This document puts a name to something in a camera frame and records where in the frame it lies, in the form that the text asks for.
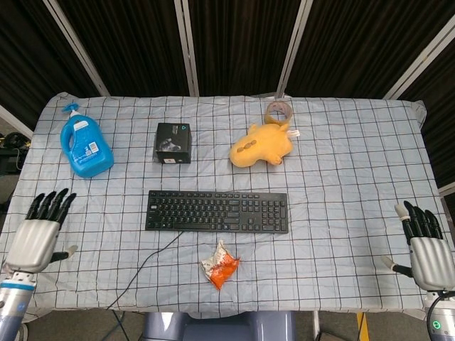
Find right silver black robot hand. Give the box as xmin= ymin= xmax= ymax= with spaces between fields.
xmin=381 ymin=200 xmax=455 ymax=293

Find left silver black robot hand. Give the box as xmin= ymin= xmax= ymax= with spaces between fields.
xmin=4 ymin=188 xmax=79 ymax=274

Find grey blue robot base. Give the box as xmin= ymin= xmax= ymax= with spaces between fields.
xmin=141 ymin=310 xmax=296 ymax=341

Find black computer keyboard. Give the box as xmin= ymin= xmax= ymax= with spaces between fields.
xmin=144 ymin=190 xmax=289 ymax=234

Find checkered light blue tablecloth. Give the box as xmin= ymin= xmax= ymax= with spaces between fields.
xmin=0 ymin=91 xmax=455 ymax=320

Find blue detergent bottle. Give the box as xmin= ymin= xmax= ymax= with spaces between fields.
xmin=60 ymin=103 xmax=115 ymax=179

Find black cardboard product box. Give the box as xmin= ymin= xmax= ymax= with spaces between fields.
xmin=153 ymin=122 xmax=193 ymax=165

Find orange white snack bag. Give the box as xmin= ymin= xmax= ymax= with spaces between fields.
xmin=200 ymin=239 xmax=242 ymax=292

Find yellow plush toy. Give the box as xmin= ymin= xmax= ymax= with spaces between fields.
xmin=228 ymin=123 xmax=301 ymax=168

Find brown packing tape roll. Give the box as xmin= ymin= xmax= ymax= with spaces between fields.
xmin=265 ymin=101 xmax=293 ymax=126

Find black folding screen panels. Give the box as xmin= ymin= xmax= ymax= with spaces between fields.
xmin=0 ymin=0 xmax=455 ymax=189

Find black keyboard cable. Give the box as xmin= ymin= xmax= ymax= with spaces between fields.
xmin=106 ymin=229 xmax=184 ymax=311

